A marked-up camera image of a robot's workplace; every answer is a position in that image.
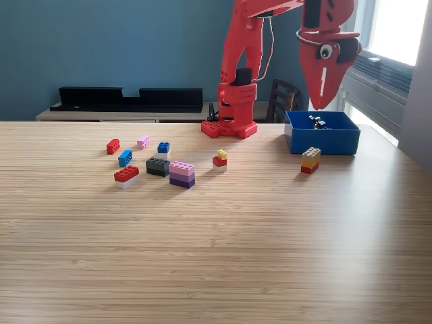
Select yellow red white brick stack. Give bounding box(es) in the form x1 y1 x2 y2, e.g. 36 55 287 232
212 148 228 173

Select dark wooden chair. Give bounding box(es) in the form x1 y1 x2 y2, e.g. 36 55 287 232
265 78 300 124

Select bright window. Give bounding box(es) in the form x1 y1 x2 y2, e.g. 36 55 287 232
354 0 429 67

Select small yellow toy digger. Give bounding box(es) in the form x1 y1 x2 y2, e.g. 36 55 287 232
308 114 328 130

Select grey dark green brick stack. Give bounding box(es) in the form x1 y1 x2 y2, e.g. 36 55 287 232
145 157 171 178

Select blue plastic bin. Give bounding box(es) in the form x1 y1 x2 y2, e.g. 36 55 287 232
283 110 361 156

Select tan orange red brick stack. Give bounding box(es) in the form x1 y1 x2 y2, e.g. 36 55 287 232
300 146 322 175

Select light blue brick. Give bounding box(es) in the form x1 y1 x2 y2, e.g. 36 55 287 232
117 149 133 168

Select pale wooden sideboard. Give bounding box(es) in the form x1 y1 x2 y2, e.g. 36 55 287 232
35 101 271 123

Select grey window heater unit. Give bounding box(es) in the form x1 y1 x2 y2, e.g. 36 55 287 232
342 52 414 136

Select pink purple brick stack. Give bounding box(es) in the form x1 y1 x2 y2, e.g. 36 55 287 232
168 161 196 190

